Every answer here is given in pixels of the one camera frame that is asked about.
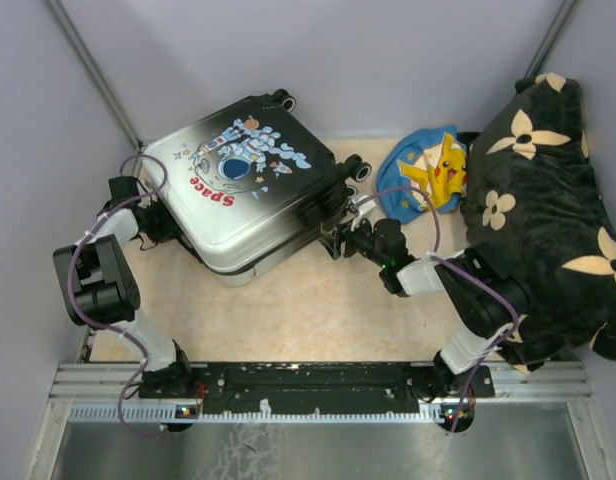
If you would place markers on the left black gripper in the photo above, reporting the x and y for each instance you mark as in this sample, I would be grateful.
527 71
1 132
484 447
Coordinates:
170 228

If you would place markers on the black flower pattern blanket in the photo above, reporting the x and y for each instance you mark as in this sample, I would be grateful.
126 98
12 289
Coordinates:
532 195

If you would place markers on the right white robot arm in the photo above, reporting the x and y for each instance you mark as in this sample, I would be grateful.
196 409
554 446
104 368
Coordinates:
488 296

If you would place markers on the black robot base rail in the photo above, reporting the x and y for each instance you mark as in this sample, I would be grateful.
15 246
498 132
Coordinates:
317 387

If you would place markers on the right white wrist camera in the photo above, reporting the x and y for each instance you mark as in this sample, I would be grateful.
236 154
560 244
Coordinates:
360 207

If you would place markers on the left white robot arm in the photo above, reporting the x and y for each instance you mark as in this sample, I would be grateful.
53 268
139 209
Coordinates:
100 291

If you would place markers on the black suitcase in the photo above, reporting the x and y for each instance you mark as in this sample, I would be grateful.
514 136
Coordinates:
250 185

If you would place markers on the light blue Pikachu shirt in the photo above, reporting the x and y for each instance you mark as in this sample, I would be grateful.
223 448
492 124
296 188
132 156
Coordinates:
426 170

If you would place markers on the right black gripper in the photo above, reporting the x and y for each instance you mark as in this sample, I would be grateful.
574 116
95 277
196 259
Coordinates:
331 243

